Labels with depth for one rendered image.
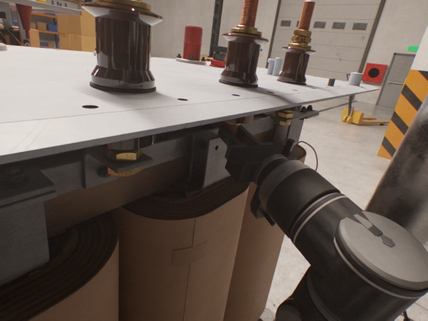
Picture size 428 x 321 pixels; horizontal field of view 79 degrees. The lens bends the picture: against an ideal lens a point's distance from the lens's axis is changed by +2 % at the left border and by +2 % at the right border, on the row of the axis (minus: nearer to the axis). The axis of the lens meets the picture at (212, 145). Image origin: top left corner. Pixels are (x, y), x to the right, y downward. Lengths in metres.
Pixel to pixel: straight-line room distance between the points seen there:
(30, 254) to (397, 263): 0.45
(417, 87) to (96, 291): 5.19
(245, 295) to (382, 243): 0.94
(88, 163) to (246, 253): 0.78
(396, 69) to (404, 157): 13.14
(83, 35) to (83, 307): 5.02
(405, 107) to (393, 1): 9.08
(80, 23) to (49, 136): 5.14
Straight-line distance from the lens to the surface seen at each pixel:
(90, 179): 0.47
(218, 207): 0.64
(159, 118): 0.25
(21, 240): 0.42
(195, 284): 0.75
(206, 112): 0.29
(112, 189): 0.57
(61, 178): 0.46
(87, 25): 5.38
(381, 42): 13.81
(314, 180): 0.42
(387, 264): 0.37
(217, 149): 0.60
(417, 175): 0.47
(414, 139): 0.46
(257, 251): 1.11
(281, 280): 2.07
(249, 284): 1.22
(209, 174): 0.61
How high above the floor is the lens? 1.43
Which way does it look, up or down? 20 degrees down
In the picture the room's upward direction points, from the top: 8 degrees clockwise
